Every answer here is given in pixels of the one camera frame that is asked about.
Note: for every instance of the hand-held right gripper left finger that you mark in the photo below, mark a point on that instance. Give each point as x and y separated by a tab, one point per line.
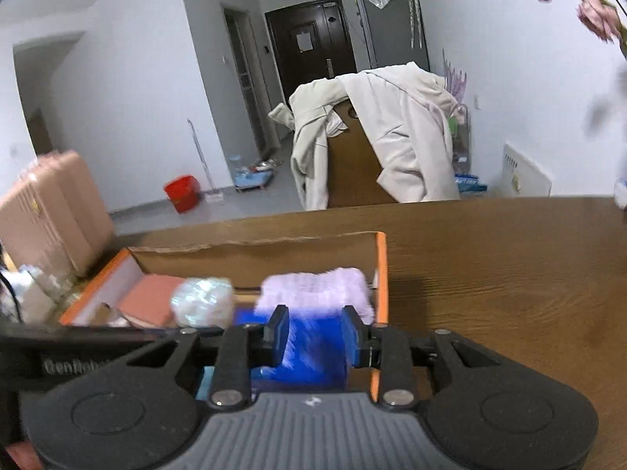
278	337

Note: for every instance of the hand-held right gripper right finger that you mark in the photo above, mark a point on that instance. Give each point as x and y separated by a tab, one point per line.
350	338

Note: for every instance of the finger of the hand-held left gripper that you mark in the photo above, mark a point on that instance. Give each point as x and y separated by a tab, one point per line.
122	333

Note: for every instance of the blue fluffy towel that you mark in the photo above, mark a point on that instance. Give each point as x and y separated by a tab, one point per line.
313	347

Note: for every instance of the lilac fluffy towel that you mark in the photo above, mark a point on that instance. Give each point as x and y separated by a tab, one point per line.
318	289

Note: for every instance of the clear plastic bag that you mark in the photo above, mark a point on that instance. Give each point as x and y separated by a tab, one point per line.
203	301
46	284

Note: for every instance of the orange cardboard box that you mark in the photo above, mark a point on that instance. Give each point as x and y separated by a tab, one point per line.
245	259

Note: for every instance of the pink flat cloth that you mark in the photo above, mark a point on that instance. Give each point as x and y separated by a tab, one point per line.
149	298

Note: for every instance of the pink suitcase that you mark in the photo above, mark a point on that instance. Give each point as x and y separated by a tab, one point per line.
54	215

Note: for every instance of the red bucket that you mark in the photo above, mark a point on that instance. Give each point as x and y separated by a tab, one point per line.
182	196

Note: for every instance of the white mop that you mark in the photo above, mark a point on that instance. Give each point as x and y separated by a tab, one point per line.
213	197

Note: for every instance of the blue pet feeding stand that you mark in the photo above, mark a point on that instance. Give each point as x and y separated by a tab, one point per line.
252	178

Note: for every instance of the wooden chair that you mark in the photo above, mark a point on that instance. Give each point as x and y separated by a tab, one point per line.
357	176

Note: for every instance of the blue packet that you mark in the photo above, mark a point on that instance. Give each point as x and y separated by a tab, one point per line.
470	183

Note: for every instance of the cream jacket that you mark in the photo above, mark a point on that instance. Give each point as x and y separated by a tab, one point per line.
313	127

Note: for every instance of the pale beige coat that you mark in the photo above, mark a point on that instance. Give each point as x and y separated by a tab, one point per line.
416	132

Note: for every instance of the white flat panel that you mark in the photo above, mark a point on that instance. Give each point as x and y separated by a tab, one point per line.
526	174

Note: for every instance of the dark entrance door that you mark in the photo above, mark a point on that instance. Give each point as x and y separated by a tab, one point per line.
311	68

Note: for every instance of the grey refrigerator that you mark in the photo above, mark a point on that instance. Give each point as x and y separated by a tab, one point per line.
392	29

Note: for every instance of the hanging folded umbrella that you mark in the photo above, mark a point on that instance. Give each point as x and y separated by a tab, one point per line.
415	14

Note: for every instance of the dried pink flowers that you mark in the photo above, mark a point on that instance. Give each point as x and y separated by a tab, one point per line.
595	12

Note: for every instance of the purple wall sticker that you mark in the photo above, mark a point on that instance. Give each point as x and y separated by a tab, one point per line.
455	78

